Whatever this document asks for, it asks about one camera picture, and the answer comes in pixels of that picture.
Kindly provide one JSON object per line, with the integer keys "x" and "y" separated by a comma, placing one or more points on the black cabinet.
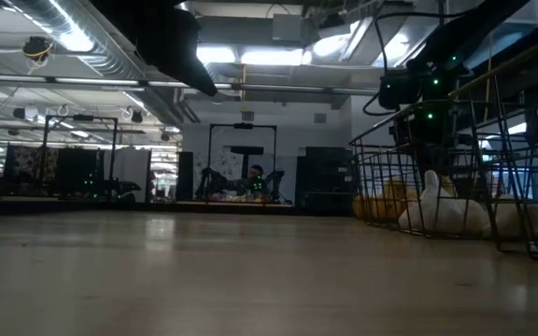
{"x": 325, "y": 172}

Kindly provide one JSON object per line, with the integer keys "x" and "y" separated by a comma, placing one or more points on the person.
{"x": 255, "y": 179}

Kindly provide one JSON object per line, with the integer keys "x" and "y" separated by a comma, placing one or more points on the yellow lemon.
{"x": 364, "y": 207}
{"x": 395, "y": 186}

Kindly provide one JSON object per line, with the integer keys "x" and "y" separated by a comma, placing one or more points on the black background equipment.
{"x": 276, "y": 179}

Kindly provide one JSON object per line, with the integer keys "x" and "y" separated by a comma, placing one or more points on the patterned fabric panel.
{"x": 31, "y": 165}

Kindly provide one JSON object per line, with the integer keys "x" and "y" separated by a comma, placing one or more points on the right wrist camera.
{"x": 397, "y": 88}

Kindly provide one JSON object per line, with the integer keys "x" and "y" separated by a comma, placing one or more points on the grey ceiling pipe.
{"x": 110, "y": 81}

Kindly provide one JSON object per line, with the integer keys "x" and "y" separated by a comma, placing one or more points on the silver ventilation duct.
{"x": 96, "y": 56}

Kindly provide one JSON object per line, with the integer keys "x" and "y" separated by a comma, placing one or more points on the orange-yellow lemon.
{"x": 392, "y": 210}
{"x": 446, "y": 186}

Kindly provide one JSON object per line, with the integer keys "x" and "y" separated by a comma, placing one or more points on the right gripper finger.
{"x": 425, "y": 158}

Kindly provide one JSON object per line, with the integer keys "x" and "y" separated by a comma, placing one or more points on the black gantry frame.
{"x": 82, "y": 117}
{"x": 243, "y": 126}

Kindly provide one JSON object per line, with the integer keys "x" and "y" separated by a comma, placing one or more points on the white partition panel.
{"x": 131, "y": 172}

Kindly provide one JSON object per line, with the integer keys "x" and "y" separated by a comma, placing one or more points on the tall black panel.
{"x": 185, "y": 175}

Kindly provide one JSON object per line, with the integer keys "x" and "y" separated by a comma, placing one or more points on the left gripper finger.
{"x": 199, "y": 77}

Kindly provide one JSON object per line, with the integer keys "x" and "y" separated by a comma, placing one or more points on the black aluminium rail frame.
{"x": 222, "y": 208}

